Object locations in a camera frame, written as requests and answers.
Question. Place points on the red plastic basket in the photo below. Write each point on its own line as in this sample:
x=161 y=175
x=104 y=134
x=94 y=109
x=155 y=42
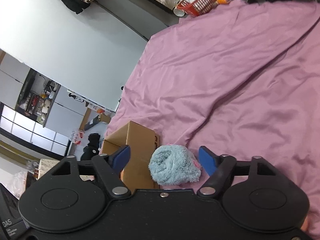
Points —
x=197 y=7

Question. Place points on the white dotted storage box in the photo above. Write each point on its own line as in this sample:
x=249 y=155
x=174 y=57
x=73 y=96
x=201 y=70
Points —
x=45 y=165

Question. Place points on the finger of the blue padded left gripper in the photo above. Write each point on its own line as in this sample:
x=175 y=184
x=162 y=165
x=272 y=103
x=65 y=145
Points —
x=108 y=169

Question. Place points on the pink bed sheet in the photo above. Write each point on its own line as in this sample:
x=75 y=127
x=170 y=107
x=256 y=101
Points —
x=242 y=80

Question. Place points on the black plush on floor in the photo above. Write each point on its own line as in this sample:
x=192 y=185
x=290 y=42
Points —
x=92 y=148

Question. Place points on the fluffy light blue plush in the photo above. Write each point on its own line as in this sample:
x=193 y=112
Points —
x=174 y=165

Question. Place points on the brown cardboard box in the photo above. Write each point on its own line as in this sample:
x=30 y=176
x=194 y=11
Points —
x=142 y=142

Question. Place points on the black handheld device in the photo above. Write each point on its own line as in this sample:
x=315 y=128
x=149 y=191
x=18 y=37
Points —
x=11 y=222

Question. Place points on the open wall shelf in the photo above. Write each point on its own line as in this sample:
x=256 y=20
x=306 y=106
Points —
x=36 y=97

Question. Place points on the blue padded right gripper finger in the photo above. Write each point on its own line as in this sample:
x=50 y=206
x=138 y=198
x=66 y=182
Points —
x=219 y=170

